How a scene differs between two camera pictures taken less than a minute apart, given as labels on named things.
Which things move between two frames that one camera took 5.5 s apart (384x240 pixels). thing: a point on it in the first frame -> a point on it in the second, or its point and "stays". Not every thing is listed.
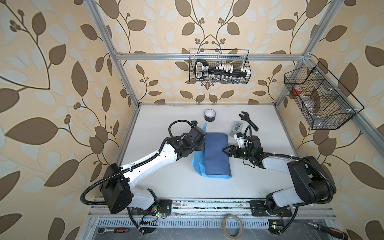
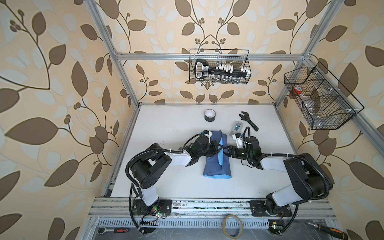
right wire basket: x=321 y=100 stays
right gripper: x=232 y=147 stays
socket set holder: x=203 y=70 stays
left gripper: x=201 y=148 -> x=216 y=149
